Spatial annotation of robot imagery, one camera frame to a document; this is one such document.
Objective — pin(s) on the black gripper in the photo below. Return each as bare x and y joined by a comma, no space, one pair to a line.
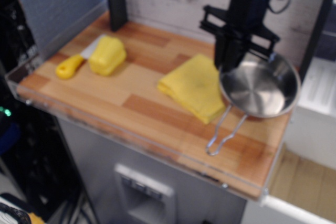
242,16

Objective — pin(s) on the grey toy fridge dispenser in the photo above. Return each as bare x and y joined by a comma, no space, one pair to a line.
145,199

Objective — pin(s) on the folded yellow cloth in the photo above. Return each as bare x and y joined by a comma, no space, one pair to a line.
195,86

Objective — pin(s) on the stainless steel saucepan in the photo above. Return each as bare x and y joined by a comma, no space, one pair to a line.
259,88

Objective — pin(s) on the black vertical post right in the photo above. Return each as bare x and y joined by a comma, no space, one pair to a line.
314,38

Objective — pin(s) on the yellow-handled toy knife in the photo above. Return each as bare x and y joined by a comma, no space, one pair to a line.
68,67

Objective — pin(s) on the white toy sink unit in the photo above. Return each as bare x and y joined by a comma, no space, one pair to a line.
311,131

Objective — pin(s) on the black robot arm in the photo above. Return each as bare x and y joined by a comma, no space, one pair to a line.
237,30

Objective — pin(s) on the yellow toy bell pepper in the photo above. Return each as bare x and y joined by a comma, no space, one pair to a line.
108,54

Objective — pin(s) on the clear acrylic table guard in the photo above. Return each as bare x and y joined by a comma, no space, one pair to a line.
127,106

